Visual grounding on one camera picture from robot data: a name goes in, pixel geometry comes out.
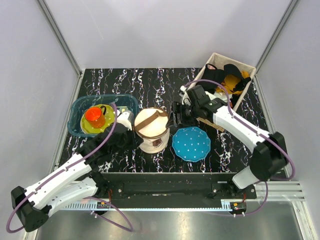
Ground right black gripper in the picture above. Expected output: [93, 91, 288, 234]
[165, 101, 200, 130]

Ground cream round laundry bag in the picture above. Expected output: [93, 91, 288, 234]
[134, 107, 170, 154]

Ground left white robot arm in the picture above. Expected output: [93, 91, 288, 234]
[10, 123, 143, 232]

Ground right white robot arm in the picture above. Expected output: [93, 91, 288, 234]
[167, 85, 290, 199]

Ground yellow-green plate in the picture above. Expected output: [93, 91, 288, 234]
[80, 104, 116, 134]

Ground blue polka dot plate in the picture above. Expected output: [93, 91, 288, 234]
[172, 126, 211, 163]

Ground orange mug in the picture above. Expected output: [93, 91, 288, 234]
[84, 105, 107, 129]

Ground teal plastic tub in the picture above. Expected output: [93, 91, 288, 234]
[67, 94, 140, 138]

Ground black garment in basket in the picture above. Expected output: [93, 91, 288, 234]
[201, 63, 241, 84]

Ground wicker basket with liner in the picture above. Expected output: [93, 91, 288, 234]
[184, 52, 257, 132]

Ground mustard yellow garment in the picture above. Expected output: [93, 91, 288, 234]
[216, 71, 252, 99]

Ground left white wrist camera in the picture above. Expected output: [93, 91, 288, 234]
[116, 110, 134, 131]

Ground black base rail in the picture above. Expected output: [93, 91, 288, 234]
[102, 172, 257, 210]

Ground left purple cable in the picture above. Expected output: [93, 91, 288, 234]
[6, 101, 135, 234]

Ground purple cable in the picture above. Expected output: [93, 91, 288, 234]
[6, 101, 135, 234]
[181, 79, 297, 218]

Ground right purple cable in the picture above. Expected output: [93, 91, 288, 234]
[181, 79, 297, 218]

